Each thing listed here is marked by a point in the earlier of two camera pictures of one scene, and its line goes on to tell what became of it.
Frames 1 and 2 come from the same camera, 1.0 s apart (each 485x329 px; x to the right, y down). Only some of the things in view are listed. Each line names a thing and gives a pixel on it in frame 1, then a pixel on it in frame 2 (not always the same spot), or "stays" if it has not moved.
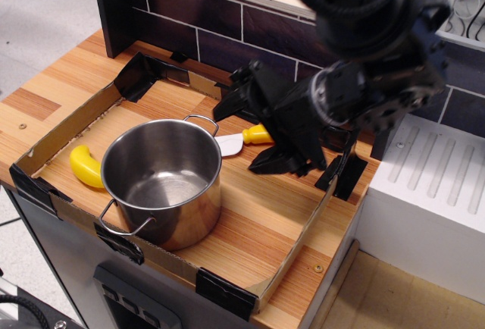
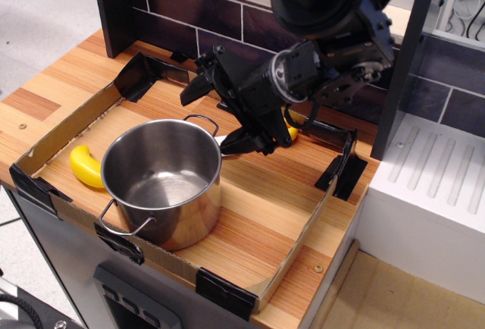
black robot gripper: [334, 97] -> [259, 92]
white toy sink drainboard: [424, 212] stays
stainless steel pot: [166, 177] stays
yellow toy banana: [86, 166] stays
